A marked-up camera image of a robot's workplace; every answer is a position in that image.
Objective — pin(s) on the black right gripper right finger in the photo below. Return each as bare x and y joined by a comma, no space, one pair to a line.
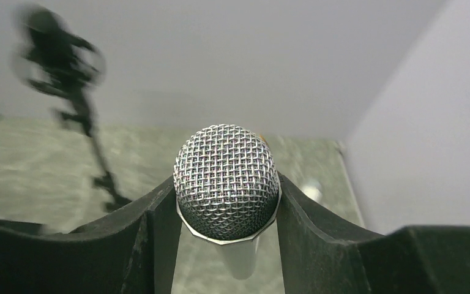
323,253

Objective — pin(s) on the grey handheld microphone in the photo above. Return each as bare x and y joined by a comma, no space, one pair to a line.
227,192

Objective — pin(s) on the black tripod shock-mount stand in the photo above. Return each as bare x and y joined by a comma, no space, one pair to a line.
83,115

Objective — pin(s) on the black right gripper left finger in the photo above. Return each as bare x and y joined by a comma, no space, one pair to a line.
131,250

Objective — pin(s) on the black condenser microphone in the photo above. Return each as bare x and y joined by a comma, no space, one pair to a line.
50,61

